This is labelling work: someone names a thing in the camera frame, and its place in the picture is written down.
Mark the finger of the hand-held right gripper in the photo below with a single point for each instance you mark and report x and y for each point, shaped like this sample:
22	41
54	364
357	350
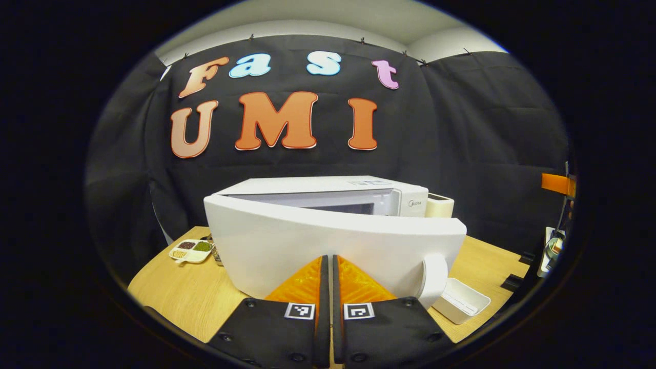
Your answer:
556	183

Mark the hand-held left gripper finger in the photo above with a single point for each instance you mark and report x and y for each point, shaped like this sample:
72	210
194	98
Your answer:
336	307
324	307

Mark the white microwave oven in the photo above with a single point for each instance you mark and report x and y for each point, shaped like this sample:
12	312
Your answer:
307	241

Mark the small bowl with food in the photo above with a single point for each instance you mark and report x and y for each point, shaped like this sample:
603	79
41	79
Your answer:
553	249

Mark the small black block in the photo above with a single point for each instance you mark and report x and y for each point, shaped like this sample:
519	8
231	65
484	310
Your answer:
527	258
512	283

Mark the white side stand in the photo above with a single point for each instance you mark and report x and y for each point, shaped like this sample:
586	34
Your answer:
543	269

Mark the black backdrop cloth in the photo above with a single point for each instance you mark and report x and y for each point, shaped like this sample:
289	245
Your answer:
461	128

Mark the white toaster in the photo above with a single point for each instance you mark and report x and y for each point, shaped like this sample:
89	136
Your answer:
441	207

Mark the white rectangular tray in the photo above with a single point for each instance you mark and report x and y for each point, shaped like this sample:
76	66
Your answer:
461	302

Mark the white divided plate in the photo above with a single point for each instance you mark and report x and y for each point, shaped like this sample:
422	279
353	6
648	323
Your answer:
190	251

